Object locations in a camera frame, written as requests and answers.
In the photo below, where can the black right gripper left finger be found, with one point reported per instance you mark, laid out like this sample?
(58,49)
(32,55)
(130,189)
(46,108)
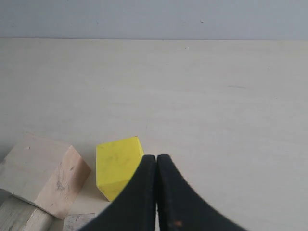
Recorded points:
(135,207)

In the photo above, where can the large wooden cube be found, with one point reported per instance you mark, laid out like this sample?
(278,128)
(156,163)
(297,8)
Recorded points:
(46,173)

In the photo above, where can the medium wooden cube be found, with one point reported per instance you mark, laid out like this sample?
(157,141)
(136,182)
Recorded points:
(18,215)

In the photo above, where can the small wooden cube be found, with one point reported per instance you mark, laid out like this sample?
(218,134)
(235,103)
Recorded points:
(76,221)

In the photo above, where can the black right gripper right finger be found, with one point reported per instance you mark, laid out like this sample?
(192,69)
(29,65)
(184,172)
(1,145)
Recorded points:
(180,208)

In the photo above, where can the yellow cube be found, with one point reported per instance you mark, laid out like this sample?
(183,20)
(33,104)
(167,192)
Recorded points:
(116,162)

